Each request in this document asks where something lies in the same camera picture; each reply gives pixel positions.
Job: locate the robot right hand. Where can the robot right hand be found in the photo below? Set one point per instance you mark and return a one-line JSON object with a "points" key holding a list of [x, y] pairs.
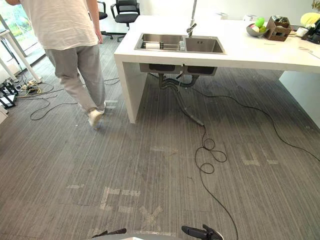
{"points": [[197, 232]]}

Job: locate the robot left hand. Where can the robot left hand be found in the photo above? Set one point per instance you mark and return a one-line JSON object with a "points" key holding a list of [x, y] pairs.
{"points": [[112, 231]]}

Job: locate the white mug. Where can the white mug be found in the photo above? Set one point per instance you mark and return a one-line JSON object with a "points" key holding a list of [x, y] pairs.
{"points": [[301, 31]]}

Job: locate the person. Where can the person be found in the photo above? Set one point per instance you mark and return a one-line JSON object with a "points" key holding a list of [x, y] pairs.
{"points": [[67, 25]]}

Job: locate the dark grey fruit bowl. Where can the dark grey fruit bowl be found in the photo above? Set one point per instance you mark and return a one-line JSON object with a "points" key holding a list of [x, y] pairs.
{"points": [[251, 33]]}

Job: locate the black and white stand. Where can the black and white stand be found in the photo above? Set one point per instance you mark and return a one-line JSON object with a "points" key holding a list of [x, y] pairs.
{"points": [[7, 98]]}

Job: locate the yellow bunch of bananas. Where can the yellow bunch of bananas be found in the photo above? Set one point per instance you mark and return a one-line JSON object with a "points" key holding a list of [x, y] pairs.
{"points": [[310, 18]]}

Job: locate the white countertop appliance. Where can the white countertop appliance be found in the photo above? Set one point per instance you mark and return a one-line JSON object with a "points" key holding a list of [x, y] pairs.
{"points": [[250, 17]]}

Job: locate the black dish rack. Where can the black dish rack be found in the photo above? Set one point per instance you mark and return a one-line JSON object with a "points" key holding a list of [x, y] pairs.
{"points": [[312, 37]]}

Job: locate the white kitchen island counter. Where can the white kitchen island counter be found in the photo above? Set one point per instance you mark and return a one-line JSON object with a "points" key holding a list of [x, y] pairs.
{"points": [[250, 55]]}

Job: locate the pale round fruit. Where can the pale round fruit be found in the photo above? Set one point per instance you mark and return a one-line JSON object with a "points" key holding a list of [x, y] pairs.
{"points": [[255, 28]]}

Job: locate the white desk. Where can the white desk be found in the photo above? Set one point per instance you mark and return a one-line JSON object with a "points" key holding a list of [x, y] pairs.
{"points": [[21, 48]]}

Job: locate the brown wicker basket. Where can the brown wicker basket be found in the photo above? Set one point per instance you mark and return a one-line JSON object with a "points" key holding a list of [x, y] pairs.
{"points": [[277, 32]]}

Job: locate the black office chair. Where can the black office chair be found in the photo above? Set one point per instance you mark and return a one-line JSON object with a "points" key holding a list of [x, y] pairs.
{"points": [[102, 15], [126, 15]]}

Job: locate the metal sink drain rack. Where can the metal sink drain rack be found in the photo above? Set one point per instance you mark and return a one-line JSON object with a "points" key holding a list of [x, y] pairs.
{"points": [[167, 46]]}

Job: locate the green pear-shaped fruit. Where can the green pear-shaped fruit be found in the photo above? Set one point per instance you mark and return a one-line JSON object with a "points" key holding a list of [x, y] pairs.
{"points": [[260, 22]]}

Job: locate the grey sink drain pipes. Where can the grey sink drain pipes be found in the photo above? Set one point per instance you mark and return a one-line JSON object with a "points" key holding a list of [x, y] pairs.
{"points": [[165, 81]]}

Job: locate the green apple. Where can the green apple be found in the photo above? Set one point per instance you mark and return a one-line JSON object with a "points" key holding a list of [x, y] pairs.
{"points": [[262, 29]]}

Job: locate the metal utensil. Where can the metal utensil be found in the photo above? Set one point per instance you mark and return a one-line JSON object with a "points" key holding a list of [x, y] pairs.
{"points": [[308, 50]]}

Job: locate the white cup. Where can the white cup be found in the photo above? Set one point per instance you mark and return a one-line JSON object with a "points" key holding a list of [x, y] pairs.
{"points": [[152, 45]]}

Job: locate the stainless steel double sink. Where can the stainless steel double sink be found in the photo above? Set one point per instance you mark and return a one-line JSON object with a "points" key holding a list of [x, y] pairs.
{"points": [[205, 45]]}

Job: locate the chrome sink faucet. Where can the chrome sink faucet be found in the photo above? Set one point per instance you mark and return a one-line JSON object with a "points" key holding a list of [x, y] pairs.
{"points": [[193, 12]]}

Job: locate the white power strip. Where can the white power strip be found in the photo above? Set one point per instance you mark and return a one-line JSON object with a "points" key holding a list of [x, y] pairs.
{"points": [[31, 87]]}

